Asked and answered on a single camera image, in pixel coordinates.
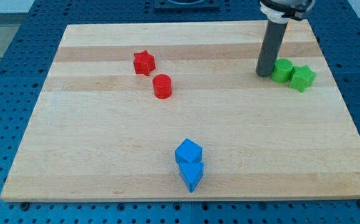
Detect blue perforated table plate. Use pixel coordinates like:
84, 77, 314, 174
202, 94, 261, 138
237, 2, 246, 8
0, 1, 360, 223

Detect red star block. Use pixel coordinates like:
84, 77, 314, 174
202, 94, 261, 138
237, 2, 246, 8
133, 50, 156, 76

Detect red cylinder block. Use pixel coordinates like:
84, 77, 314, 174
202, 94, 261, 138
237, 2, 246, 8
153, 74, 172, 99

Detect blue cube block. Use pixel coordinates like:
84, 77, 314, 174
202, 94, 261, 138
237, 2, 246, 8
175, 139, 202, 163

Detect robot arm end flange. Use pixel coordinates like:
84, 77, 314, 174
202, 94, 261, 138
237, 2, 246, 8
259, 0, 316, 24

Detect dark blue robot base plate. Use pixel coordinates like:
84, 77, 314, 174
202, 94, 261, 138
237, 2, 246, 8
153, 0, 222, 11

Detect wooden board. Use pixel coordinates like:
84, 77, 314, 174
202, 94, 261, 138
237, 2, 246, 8
1, 21, 360, 202

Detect green star block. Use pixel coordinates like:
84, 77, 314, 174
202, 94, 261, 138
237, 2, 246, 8
289, 65, 316, 93

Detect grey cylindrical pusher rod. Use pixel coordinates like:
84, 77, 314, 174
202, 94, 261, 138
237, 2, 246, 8
255, 21, 288, 77

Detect green cylinder block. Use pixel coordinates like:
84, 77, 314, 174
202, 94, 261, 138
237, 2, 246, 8
270, 58, 293, 83

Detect blue triangle block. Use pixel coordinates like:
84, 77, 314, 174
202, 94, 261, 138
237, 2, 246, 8
179, 162, 204, 193

